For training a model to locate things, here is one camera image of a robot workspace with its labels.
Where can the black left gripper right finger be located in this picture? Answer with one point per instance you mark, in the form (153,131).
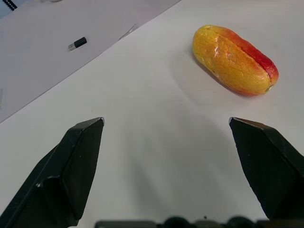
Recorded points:
(273,171)

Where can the yellow red mango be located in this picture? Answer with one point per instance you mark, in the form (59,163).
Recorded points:
(234,59)

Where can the thin clear plastic strip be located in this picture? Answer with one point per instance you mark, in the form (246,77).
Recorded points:
(127,31)

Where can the black white striped bar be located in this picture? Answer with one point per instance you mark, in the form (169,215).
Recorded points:
(9,4)

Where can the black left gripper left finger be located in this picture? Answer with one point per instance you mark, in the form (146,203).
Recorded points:
(59,175)

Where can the black USB dongle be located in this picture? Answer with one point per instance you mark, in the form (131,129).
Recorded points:
(78,44)

